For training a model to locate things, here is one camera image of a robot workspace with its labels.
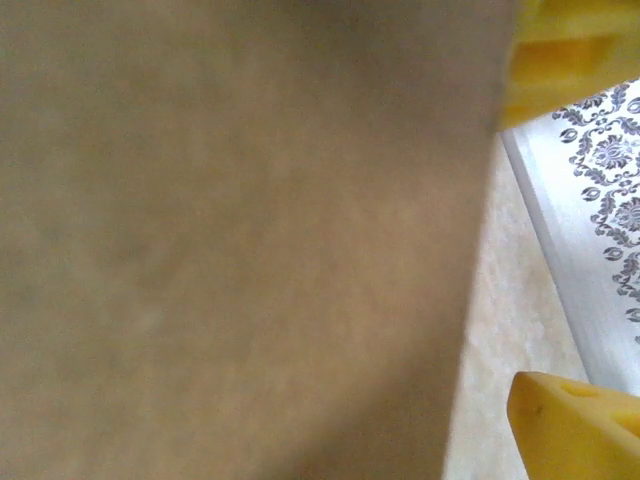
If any brown cardboard box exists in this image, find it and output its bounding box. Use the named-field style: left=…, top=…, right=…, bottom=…
left=0, top=0, right=519, bottom=480

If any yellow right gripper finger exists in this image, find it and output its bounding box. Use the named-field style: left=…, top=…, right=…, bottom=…
left=506, top=371, right=640, bottom=480
left=497, top=0, right=640, bottom=132

